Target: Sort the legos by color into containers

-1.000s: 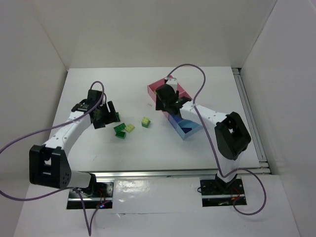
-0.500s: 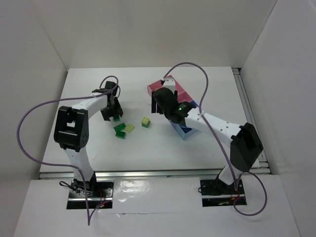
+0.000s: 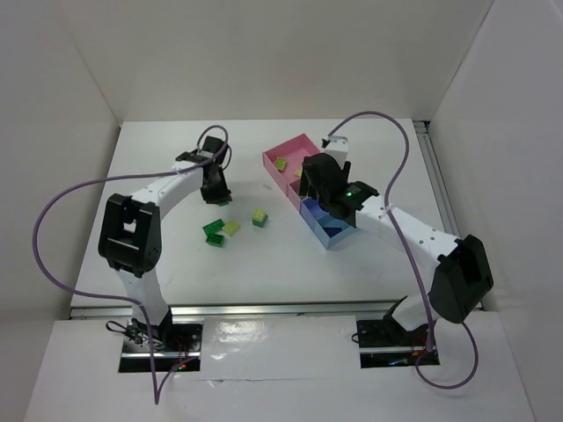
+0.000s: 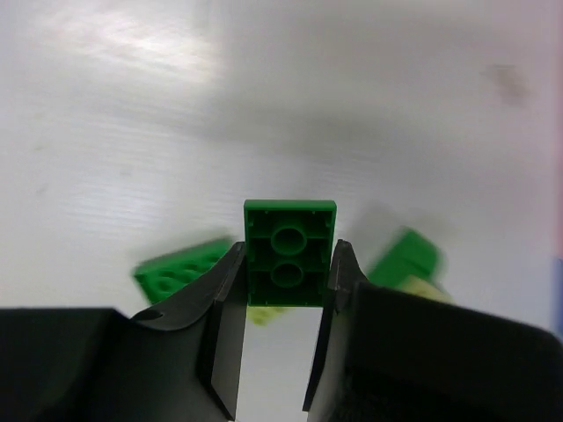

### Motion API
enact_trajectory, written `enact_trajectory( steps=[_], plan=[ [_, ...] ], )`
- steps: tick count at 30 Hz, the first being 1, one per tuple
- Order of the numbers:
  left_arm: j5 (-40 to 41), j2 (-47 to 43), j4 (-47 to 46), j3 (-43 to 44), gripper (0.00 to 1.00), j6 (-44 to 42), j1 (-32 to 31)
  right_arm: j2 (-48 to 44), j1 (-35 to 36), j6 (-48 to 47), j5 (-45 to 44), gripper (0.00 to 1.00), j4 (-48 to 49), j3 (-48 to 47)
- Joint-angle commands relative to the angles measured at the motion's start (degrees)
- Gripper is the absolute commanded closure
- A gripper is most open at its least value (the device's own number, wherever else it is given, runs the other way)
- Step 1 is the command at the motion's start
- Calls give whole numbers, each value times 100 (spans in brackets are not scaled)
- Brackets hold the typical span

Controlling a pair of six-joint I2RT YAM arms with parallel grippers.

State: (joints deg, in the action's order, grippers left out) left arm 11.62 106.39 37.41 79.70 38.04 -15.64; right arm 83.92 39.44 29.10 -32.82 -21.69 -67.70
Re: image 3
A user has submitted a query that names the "dark blue lego plate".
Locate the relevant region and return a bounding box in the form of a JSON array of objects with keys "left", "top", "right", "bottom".
[{"left": 322, "top": 226, "right": 344, "bottom": 237}]

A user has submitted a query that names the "green and yellow lego stack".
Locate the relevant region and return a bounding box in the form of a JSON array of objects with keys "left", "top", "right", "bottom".
[{"left": 252, "top": 208, "right": 268, "bottom": 228}]

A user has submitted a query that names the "green long lego brick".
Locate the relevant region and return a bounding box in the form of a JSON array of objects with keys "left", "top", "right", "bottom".
[{"left": 202, "top": 219, "right": 224, "bottom": 236}]

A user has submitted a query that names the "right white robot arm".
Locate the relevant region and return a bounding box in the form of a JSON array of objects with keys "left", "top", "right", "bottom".
[{"left": 300, "top": 153, "right": 494, "bottom": 336}]

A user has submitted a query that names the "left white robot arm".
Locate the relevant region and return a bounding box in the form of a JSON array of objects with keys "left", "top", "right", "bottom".
[{"left": 98, "top": 135, "right": 231, "bottom": 343}]

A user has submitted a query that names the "small pink container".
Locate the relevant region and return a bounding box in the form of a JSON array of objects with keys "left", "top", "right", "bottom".
[{"left": 287, "top": 178, "right": 303, "bottom": 212}]

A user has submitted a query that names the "dark blue container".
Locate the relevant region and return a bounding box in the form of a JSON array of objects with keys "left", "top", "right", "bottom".
[{"left": 300, "top": 198, "right": 328, "bottom": 229}]

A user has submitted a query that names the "large pink container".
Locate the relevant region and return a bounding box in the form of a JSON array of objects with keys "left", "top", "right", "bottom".
[{"left": 262, "top": 134, "right": 319, "bottom": 191}]

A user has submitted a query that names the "light blue container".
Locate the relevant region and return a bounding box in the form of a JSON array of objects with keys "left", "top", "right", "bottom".
[{"left": 313, "top": 215, "right": 356, "bottom": 250}]

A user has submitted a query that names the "yellow lego brick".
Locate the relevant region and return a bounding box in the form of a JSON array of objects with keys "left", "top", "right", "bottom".
[{"left": 222, "top": 221, "right": 240, "bottom": 237}]

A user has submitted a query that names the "green small lego upside down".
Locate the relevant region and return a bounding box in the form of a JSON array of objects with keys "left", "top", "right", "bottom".
[{"left": 206, "top": 233, "right": 225, "bottom": 248}]

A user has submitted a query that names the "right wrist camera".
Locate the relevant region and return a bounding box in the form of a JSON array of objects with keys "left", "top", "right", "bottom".
[{"left": 321, "top": 135, "right": 349, "bottom": 168}]

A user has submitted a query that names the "aluminium side rail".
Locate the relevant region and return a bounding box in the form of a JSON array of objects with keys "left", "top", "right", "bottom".
[{"left": 413, "top": 120, "right": 460, "bottom": 237}]

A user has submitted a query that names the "aluminium front rail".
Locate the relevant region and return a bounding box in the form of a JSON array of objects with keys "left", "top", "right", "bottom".
[{"left": 69, "top": 301, "right": 393, "bottom": 319}]

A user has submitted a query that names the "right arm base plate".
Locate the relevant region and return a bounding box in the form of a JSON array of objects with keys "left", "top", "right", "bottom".
[{"left": 351, "top": 319, "right": 440, "bottom": 369}]

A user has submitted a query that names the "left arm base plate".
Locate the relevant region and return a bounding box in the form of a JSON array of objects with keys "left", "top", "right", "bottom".
[{"left": 117, "top": 322, "right": 203, "bottom": 374}]

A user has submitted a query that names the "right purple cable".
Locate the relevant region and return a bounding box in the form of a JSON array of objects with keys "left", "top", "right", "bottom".
[{"left": 326, "top": 110, "right": 479, "bottom": 390}]

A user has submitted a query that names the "purple cable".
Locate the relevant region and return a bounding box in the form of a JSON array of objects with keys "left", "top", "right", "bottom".
[
  {"left": 33, "top": 124, "right": 231, "bottom": 405},
  {"left": 326, "top": 110, "right": 479, "bottom": 390}
]

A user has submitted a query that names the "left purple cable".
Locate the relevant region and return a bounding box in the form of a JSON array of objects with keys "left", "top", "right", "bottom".
[{"left": 33, "top": 124, "right": 231, "bottom": 405}]

